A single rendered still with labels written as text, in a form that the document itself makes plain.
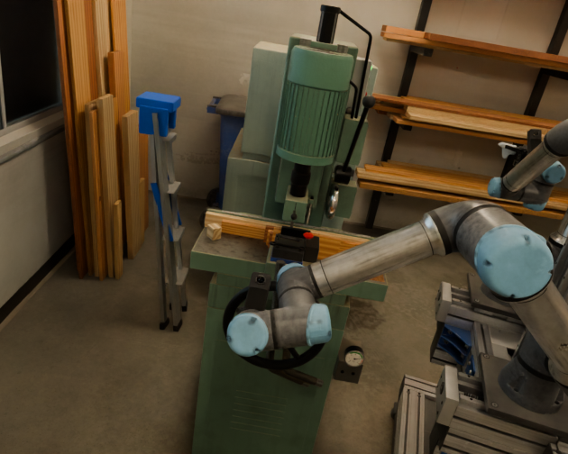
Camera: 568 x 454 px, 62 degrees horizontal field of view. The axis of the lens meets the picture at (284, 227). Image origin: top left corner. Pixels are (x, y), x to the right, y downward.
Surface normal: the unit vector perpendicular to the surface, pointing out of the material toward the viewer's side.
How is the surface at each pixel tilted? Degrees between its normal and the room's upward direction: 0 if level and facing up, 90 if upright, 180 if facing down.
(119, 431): 0
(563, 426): 0
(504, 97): 90
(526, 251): 85
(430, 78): 90
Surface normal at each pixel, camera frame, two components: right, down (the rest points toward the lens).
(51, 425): 0.16, -0.89
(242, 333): 0.00, -0.10
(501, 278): -0.02, 0.34
